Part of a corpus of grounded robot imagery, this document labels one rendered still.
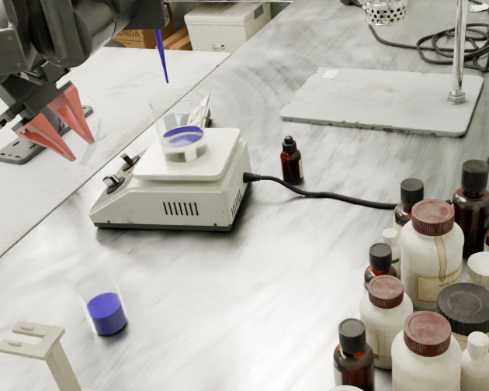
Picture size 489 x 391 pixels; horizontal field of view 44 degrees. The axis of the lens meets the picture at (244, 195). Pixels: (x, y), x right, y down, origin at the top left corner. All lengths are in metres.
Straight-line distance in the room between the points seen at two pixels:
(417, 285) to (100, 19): 0.39
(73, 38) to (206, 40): 2.66
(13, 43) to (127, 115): 0.64
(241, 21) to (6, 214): 2.22
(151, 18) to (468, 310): 0.40
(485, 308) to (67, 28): 0.43
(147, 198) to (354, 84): 0.47
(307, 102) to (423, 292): 0.50
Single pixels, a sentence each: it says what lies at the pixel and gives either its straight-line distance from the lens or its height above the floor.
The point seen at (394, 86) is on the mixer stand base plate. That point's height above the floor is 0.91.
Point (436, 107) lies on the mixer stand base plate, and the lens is 1.01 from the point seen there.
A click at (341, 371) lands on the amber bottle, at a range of 0.54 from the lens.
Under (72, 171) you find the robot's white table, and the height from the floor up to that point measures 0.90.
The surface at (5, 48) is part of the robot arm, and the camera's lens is 0.52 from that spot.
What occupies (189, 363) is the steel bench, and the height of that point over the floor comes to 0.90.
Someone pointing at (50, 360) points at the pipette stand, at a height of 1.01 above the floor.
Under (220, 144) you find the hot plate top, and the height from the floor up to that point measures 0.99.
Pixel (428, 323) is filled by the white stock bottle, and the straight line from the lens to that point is 0.51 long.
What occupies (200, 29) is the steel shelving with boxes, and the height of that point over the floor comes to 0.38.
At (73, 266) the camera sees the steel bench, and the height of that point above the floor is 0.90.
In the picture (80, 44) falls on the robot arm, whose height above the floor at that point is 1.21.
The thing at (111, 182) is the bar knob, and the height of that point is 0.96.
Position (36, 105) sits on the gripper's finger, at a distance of 0.77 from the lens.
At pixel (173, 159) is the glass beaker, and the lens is 0.76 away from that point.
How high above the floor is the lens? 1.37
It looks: 34 degrees down
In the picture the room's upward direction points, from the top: 10 degrees counter-clockwise
